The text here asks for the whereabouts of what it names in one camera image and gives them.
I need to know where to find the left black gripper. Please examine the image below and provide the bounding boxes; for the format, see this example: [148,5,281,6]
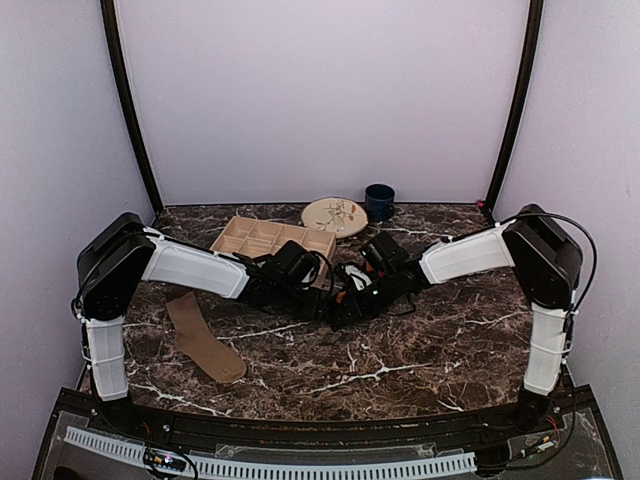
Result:
[271,283,328,325]

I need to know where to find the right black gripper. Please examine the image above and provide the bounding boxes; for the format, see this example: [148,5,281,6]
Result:
[336,270,403,323]

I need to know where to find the argyle black red orange sock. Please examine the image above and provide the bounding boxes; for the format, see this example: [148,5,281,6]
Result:
[327,264,374,331]

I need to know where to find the wooden compartment tray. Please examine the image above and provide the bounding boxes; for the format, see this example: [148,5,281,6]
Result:
[211,216,336,287]

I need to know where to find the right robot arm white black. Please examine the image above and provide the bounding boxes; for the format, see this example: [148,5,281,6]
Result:
[326,204,584,434]

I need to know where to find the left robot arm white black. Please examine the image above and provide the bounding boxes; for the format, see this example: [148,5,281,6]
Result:
[71,212,329,436]

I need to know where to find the cream floral ceramic plate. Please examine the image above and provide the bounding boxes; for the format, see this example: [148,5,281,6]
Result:
[301,197,368,239]

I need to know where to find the dark blue mug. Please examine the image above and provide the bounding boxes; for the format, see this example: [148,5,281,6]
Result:
[365,184,395,223]

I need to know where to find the plain brown sock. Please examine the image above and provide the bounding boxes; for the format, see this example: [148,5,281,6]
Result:
[166,292,247,384]

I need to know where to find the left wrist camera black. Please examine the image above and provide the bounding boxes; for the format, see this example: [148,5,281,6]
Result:
[274,240,320,288]

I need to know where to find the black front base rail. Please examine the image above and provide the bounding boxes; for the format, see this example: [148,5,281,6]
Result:
[90,400,554,449]

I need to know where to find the white slotted cable duct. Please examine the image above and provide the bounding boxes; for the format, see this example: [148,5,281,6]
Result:
[63,425,477,480]

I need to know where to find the right black frame post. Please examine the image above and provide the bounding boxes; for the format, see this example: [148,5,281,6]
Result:
[481,0,544,218]

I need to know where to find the black frame post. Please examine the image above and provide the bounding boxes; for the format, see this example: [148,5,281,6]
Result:
[100,0,164,215]
[481,0,544,218]

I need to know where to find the left black frame post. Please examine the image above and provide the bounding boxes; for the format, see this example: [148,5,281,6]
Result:
[100,0,164,215]

